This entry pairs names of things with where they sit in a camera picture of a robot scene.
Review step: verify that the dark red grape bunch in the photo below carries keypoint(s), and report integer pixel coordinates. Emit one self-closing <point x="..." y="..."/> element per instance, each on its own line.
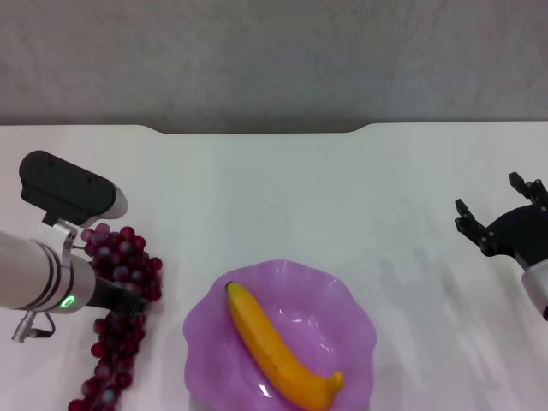
<point x="124" y="257"/>

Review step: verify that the purple wavy plastic plate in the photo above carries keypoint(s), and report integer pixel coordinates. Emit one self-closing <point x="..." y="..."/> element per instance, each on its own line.
<point x="334" y="308"/>

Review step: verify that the yellow banana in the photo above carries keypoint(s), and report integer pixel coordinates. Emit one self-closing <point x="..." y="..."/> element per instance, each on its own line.
<point x="265" y="338"/>

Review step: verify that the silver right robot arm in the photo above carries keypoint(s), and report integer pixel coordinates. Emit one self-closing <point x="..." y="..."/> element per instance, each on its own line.
<point x="537" y="287"/>

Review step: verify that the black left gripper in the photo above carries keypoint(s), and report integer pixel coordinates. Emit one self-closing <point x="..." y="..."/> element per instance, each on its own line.
<point x="109" y="295"/>

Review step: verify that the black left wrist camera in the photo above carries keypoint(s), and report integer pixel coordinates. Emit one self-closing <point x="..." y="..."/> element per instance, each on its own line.
<point x="64" y="188"/>

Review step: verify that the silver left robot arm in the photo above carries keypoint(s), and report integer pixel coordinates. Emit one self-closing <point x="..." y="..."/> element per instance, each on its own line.
<point x="34" y="274"/>

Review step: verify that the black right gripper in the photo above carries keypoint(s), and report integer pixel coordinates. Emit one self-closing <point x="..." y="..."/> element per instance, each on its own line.
<point x="522" y="233"/>

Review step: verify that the silver left camera bracket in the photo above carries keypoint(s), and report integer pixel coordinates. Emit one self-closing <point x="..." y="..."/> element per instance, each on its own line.
<point x="64" y="240"/>

